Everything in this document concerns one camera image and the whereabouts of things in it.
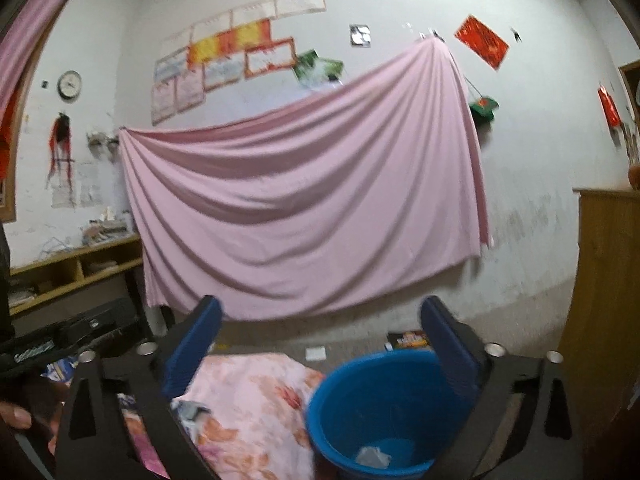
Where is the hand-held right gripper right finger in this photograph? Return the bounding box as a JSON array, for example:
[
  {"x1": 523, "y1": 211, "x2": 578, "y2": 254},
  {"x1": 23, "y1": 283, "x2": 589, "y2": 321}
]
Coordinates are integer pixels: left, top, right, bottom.
[{"x1": 420, "y1": 296, "x2": 586, "y2": 480}]

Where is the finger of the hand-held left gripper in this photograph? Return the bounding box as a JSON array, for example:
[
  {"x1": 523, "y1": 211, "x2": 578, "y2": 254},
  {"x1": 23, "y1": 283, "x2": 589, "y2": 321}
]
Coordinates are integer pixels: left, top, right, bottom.
[{"x1": 55, "y1": 299, "x2": 148, "y2": 356}]

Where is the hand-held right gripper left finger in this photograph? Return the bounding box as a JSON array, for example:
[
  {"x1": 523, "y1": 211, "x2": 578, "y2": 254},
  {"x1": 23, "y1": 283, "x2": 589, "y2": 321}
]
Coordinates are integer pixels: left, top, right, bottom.
[{"x1": 55, "y1": 295, "x2": 223, "y2": 480}]

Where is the blue plastic bucket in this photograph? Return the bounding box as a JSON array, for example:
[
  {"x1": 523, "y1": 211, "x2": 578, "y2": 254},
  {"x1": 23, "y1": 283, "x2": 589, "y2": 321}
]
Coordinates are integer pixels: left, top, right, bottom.
[{"x1": 306, "y1": 350, "x2": 481, "y2": 480}]

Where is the white plastic wrapper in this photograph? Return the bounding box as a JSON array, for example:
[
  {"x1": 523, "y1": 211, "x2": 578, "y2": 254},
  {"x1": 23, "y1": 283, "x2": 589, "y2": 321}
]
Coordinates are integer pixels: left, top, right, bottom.
[{"x1": 355, "y1": 446, "x2": 394, "y2": 467}]

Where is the person's left hand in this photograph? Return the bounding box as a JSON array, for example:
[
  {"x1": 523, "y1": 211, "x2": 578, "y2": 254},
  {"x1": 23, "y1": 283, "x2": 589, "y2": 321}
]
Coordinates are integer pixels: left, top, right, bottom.
[{"x1": 0, "y1": 399, "x2": 36, "y2": 431}]

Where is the blue white printed packet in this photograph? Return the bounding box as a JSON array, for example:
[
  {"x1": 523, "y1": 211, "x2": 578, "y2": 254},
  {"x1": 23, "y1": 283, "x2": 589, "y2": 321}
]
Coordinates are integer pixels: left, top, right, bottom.
[{"x1": 42, "y1": 357, "x2": 77, "y2": 385}]

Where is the dark snack packet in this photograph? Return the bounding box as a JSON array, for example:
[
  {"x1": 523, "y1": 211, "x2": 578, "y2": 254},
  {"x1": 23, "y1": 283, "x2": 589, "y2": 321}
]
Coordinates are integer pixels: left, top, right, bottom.
[{"x1": 386, "y1": 330, "x2": 432, "y2": 352}]

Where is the wooden shelf desk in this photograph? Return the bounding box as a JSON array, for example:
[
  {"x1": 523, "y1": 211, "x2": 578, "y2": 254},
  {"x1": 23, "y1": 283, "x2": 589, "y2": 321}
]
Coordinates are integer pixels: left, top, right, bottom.
[{"x1": 9, "y1": 232, "x2": 176, "y2": 336}]

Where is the pink floral blanket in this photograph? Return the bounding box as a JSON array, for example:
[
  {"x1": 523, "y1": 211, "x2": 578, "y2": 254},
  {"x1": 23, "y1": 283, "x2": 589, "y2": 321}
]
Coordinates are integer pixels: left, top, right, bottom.
[{"x1": 117, "y1": 352, "x2": 327, "y2": 480}]

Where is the clutter of desk items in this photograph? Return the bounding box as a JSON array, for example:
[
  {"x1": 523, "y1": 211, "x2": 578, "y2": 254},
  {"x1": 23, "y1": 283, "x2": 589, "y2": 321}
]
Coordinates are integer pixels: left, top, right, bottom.
[{"x1": 40, "y1": 207, "x2": 134, "y2": 256}]

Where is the wooden cabinet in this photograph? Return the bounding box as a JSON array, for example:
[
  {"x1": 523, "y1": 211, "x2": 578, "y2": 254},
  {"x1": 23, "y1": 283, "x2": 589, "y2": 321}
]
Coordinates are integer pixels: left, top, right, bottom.
[{"x1": 557, "y1": 187, "x2": 640, "y2": 461}]

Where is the red tassel decoration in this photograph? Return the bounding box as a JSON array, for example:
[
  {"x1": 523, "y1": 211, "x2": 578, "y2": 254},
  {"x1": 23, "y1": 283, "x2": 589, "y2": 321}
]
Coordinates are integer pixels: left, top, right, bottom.
[{"x1": 46, "y1": 113, "x2": 76, "y2": 182}]

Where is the green hanging bag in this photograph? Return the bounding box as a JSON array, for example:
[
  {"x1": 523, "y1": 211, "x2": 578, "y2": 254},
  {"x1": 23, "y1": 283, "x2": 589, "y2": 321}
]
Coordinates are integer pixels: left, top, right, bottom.
[{"x1": 465, "y1": 79, "x2": 500, "y2": 124}]

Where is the red envelope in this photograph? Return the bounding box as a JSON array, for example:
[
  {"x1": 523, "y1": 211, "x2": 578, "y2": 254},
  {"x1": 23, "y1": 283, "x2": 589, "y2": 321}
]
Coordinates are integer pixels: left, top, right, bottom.
[{"x1": 597, "y1": 82, "x2": 624, "y2": 132}]

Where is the pink curtain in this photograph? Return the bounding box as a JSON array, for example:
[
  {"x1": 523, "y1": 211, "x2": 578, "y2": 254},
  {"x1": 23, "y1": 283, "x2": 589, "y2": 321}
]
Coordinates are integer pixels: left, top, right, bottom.
[{"x1": 0, "y1": 0, "x2": 98, "y2": 111}]

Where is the green photo poster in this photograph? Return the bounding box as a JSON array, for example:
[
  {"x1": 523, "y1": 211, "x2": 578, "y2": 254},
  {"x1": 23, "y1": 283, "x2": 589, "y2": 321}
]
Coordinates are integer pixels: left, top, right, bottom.
[{"x1": 293, "y1": 49, "x2": 346, "y2": 92}]

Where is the red paper sheet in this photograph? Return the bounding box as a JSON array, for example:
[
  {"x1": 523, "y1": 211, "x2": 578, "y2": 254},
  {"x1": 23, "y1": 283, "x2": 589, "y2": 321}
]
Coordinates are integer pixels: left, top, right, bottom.
[{"x1": 454, "y1": 14, "x2": 510, "y2": 71}]

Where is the pink sheet on wall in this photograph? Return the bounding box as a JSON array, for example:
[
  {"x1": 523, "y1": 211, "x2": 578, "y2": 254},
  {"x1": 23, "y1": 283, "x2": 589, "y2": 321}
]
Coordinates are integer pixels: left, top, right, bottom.
[{"x1": 119, "y1": 37, "x2": 496, "y2": 322}]

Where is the round wall clock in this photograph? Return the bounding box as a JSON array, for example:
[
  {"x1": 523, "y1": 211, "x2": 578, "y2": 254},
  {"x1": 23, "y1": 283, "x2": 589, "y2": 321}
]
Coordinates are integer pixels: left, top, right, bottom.
[{"x1": 57, "y1": 70, "x2": 83, "y2": 100}]

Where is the cluster of wall certificates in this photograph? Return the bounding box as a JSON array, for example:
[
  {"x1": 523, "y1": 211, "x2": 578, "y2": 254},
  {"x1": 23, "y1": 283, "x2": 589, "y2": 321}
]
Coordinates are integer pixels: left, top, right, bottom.
[{"x1": 150, "y1": 0, "x2": 329, "y2": 127}]

